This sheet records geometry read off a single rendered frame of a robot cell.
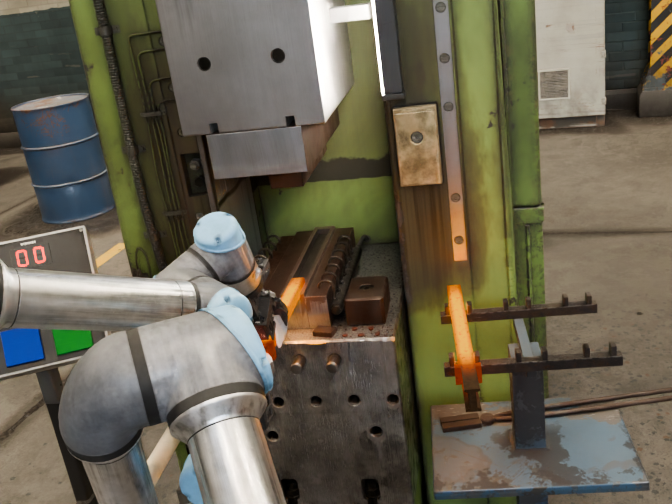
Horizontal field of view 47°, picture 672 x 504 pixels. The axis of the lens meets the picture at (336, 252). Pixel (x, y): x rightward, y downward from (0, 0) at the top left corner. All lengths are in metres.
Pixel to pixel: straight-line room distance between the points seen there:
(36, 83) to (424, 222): 8.02
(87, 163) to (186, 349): 5.34
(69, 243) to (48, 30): 7.56
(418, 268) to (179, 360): 0.97
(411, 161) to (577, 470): 0.70
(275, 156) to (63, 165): 4.64
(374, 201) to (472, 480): 0.84
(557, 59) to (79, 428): 6.16
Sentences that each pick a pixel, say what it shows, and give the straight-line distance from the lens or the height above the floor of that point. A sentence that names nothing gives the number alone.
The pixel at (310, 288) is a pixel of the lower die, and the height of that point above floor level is 0.99.
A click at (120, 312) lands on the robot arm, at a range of 1.07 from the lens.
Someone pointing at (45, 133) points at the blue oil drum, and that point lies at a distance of 6.13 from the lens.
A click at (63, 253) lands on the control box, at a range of 1.76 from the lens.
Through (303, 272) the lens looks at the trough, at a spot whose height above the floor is 0.99.
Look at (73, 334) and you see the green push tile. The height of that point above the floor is 1.01.
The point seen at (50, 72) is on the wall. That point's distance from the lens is 9.35.
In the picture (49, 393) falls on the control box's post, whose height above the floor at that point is 0.83.
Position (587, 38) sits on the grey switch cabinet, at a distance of 6.80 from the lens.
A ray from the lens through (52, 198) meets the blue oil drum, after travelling 6.26.
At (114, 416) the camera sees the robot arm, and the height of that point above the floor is 1.23.
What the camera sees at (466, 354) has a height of 0.97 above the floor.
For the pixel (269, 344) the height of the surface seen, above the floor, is 1.02.
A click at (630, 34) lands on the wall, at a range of 7.45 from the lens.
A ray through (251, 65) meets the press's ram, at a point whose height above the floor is 1.49.
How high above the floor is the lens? 1.68
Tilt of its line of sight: 21 degrees down
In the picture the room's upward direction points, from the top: 8 degrees counter-clockwise
